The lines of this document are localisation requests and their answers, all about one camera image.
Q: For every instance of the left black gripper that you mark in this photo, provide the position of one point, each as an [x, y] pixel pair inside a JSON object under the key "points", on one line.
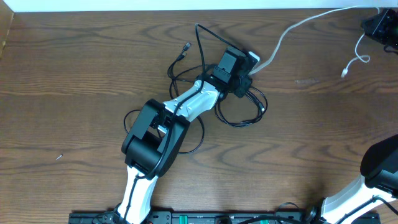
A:
{"points": [[244, 86]]}

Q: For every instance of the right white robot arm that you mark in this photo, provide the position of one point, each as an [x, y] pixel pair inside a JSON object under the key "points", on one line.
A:
{"points": [[377, 182]]}

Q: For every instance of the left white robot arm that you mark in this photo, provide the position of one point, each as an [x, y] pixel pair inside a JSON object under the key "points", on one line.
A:
{"points": [[155, 138]]}

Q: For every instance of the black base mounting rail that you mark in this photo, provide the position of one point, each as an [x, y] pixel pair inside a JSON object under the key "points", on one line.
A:
{"points": [[167, 217]]}

